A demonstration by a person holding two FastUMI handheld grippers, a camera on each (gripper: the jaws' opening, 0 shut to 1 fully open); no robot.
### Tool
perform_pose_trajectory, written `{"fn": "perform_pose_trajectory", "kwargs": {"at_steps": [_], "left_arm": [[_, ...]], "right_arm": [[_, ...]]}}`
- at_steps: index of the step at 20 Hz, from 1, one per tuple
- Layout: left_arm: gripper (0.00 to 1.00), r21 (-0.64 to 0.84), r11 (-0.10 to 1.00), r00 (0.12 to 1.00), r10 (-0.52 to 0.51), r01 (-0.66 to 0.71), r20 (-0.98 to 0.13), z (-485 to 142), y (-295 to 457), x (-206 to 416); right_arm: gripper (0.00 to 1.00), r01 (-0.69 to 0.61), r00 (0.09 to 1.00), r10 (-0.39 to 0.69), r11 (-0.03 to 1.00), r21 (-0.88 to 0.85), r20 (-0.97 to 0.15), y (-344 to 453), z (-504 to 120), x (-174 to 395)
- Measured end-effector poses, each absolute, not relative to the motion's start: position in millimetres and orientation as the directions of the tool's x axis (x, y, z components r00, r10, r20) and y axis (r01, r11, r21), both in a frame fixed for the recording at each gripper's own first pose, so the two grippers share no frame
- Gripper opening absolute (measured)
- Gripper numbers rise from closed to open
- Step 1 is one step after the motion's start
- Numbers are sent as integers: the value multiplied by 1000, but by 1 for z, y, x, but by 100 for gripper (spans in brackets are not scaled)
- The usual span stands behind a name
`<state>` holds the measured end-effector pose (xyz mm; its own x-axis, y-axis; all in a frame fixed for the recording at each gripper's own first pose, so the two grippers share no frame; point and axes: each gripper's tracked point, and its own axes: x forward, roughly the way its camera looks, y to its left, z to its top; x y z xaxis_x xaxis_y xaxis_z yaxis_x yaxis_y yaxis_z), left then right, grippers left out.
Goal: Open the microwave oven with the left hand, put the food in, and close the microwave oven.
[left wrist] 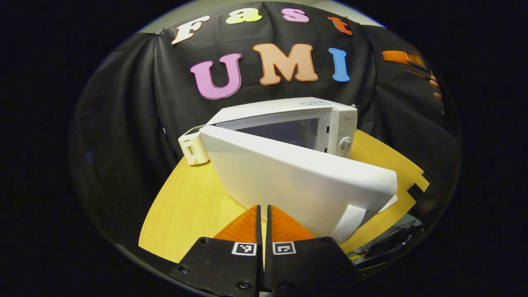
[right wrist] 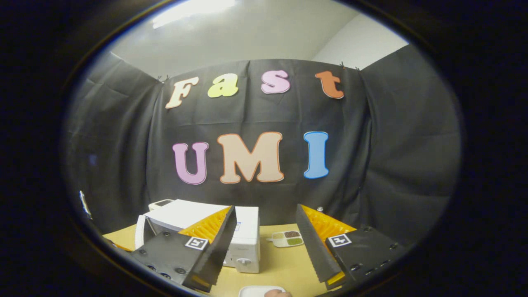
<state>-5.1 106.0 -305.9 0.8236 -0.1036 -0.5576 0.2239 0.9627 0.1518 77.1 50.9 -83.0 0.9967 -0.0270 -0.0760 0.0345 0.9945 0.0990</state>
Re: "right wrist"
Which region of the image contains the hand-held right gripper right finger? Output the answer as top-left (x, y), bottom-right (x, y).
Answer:
top-left (295, 203), bottom-right (409, 290)

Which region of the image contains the white microwave oven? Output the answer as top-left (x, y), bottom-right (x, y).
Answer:
top-left (135, 199), bottom-right (261, 273)

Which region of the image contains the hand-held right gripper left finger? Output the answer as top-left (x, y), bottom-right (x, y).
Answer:
top-left (130, 205), bottom-right (238, 293)

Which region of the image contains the black backdrop cloth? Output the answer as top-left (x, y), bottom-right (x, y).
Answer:
top-left (62, 45), bottom-right (462, 248)

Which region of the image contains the white divided food plate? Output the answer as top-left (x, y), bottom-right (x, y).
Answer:
top-left (266, 230), bottom-right (305, 248)

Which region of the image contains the white plate with fried egg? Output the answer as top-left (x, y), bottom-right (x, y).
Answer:
top-left (238, 285), bottom-right (286, 297)

